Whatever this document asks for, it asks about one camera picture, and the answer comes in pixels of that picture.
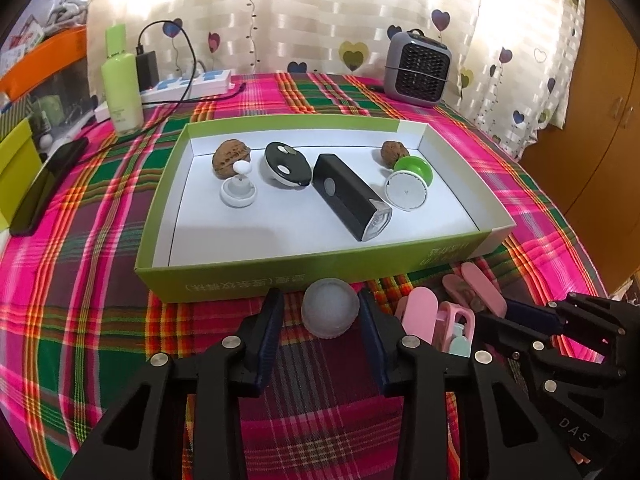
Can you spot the large brown walnut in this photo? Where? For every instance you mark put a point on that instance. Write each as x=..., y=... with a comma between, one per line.
x=227, y=152

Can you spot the yellow-green box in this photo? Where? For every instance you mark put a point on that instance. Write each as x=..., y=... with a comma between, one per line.
x=15, y=170

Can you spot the black flashlight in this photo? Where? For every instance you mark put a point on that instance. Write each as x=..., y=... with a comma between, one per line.
x=345, y=195

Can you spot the heart print curtain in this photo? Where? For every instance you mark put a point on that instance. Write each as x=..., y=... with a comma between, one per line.
x=325, y=10

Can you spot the pile of printed cards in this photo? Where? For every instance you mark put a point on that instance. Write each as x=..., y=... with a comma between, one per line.
x=25, y=35

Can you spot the green and white cardboard box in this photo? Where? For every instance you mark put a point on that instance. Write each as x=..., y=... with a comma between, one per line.
x=350, y=267

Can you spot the white knob lid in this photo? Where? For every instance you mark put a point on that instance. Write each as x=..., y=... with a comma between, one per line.
x=239, y=192

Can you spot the white power strip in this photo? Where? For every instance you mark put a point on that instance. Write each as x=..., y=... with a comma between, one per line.
x=210, y=82

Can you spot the plaid tablecloth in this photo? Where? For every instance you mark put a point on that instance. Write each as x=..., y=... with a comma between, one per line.
x=75, y=310

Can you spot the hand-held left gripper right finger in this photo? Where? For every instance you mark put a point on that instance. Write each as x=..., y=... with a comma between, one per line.
x=374, y=345

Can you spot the pink clip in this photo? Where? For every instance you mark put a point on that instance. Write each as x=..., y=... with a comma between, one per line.
x=480, y=285

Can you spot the orange box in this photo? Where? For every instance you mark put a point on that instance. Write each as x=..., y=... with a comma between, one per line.
x=45, y=55

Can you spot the black smartphone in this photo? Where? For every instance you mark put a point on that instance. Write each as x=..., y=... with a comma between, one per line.
x=42, y=190

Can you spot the green and white spool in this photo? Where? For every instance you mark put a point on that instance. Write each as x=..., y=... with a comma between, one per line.
x=407, y=190

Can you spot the black charger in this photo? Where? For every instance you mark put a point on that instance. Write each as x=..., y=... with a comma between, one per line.
x=147, y=70

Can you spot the zigzag striped box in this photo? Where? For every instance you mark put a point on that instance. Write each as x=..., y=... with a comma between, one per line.
x=12, y=119

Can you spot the small white ball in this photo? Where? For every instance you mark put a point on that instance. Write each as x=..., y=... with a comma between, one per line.
x=46, y=141

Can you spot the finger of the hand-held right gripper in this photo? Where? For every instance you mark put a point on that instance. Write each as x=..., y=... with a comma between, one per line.
x=505, y=332
x=530, y=314

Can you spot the light green bottle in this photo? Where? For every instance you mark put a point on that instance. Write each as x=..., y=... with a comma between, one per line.
x=122, y=100

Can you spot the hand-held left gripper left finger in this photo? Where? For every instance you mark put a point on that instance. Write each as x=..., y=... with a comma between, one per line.
x=267, y=340

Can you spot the wooden wardrobe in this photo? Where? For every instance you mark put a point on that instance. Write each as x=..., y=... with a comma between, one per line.
x=600, y=110

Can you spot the grey desk heater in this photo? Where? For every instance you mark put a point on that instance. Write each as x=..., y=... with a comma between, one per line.
x=417, y=72

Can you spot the small brown walnut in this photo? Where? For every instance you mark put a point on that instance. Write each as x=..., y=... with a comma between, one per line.
x=392, y=150

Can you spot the pink case with green insert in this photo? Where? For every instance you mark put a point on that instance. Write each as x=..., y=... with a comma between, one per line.
x=457, y=327

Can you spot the black oval case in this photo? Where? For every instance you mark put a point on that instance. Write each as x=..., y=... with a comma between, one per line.
x=290, y=167

